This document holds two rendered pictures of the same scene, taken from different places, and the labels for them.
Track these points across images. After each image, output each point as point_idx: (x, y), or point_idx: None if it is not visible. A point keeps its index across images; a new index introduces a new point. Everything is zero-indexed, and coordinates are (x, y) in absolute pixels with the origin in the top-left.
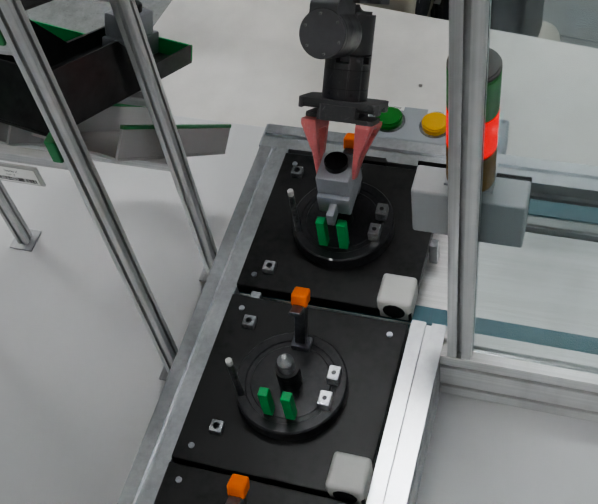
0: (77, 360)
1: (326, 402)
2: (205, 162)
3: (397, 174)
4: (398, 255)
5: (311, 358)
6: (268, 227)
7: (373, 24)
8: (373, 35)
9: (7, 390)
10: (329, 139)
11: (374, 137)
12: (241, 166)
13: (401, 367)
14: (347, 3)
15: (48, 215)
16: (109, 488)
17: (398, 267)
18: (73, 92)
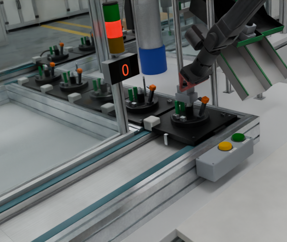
0: None
1: (126, 101)
2: (273, 127)
3: (204, 132)
4: (167, 126)
5: (144, 104)
6: None
7: (204, 52)
8: (203, 56)
9: (203, 94)
10: (239, 126)
11: (187, 87)
12: (265, 134)
13: (129, 122)
14: (197, 30)
15: (268, 101)
16: None
17: (162, 125)
18: (197, 6)
